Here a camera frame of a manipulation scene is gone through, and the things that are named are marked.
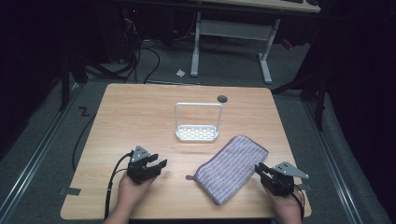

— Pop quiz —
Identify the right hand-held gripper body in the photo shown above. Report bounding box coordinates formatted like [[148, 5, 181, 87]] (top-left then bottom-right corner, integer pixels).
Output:
[[262, 161, 311, 197]]

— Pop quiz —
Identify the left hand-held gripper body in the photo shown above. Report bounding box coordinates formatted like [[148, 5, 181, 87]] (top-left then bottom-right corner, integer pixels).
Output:
[[126, 145, 157, 185]]

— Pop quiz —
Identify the grey striped cloth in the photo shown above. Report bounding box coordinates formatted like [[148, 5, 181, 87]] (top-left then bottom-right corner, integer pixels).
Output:
[[185, 134, 270, 206]]

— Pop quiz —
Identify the person's left hand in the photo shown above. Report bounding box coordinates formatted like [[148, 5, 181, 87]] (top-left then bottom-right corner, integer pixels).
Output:
[[116, 173, 157, 213]]

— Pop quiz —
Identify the person's right hand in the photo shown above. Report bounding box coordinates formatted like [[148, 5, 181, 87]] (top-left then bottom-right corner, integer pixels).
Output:
[[263, 186, 304, 220]]

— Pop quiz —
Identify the black stand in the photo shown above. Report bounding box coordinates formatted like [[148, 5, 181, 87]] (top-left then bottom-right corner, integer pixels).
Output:
[[270, 69, 329, 132], [58, 55, 90, 112]]

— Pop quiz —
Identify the white-legged desk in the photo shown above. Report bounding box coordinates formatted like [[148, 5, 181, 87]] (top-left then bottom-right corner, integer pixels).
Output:
[[190, 0, 322, 85]]

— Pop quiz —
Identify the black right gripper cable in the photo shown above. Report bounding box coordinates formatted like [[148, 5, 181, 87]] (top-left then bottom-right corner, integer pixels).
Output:
[[290, 183, 306, 222]]

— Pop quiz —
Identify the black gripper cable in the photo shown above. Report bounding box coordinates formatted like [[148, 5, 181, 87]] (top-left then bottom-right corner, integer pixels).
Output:
[[290, 183, 306, 222], [104, 151, 134, 220]]

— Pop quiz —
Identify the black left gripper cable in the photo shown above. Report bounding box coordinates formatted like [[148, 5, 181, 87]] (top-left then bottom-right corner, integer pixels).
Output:
[[104, 151, 134, 220]]

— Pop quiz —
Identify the white rack with handle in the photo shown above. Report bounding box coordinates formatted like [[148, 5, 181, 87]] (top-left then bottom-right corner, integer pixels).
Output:
[[174, 102, 224, 144]]

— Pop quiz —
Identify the metal floor rail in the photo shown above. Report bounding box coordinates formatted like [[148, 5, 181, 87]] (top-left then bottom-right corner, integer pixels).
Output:
[[0, 83, 82, 217], [303, 99, 363, 224]]

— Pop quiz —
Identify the black floor cable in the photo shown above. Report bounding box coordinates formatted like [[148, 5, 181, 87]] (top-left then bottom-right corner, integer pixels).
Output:
[[71, 113, 98, 172]]

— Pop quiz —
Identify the bundle of black cables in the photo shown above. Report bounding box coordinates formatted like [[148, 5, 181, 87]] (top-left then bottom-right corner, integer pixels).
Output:
[[83, 12, 163, 85]]

